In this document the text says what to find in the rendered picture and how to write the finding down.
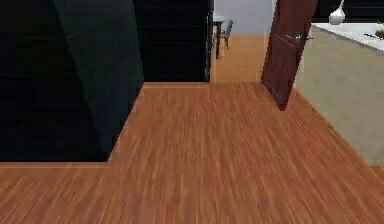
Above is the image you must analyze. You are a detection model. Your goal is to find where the beige kitchen counter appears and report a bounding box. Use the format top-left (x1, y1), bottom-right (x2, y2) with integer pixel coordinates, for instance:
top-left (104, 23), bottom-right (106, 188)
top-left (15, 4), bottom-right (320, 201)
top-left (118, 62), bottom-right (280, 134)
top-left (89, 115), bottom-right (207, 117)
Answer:
top-left (294, 21), bottom-right (384, 167)

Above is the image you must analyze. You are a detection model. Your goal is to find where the grey chair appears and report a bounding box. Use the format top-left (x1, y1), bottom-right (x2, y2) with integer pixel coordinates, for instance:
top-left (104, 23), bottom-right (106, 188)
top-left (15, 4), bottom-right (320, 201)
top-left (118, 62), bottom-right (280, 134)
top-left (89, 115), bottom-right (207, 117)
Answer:
top-left (221, 19), bottom-right (234, 51)

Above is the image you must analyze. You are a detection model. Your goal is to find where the dark red room door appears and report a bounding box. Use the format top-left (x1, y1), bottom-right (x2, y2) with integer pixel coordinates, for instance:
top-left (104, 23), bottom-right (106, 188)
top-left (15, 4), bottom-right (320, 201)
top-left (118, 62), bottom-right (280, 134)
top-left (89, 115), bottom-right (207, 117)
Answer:
top-left (260, 0), bottom-right (319, 112)

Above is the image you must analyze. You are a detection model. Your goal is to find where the white vase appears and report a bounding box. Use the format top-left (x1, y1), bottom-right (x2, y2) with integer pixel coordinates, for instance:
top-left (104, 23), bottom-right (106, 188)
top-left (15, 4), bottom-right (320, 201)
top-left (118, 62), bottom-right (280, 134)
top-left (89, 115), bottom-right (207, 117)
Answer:
top-left (328, 0), bottom-right (346, 26)

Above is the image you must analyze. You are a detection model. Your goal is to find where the black utensil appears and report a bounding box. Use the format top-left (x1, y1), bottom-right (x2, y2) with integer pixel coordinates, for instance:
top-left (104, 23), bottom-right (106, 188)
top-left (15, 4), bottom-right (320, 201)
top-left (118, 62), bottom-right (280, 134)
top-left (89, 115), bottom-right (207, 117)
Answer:
top-left (363, 32), bottom-right (384, 41)

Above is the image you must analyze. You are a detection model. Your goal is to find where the grey door handle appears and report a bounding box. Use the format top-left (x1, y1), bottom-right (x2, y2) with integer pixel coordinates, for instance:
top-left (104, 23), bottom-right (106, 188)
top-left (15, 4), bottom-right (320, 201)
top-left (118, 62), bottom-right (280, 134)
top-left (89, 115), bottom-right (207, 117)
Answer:
top-left (285, 33), bottom-right (315, 43)

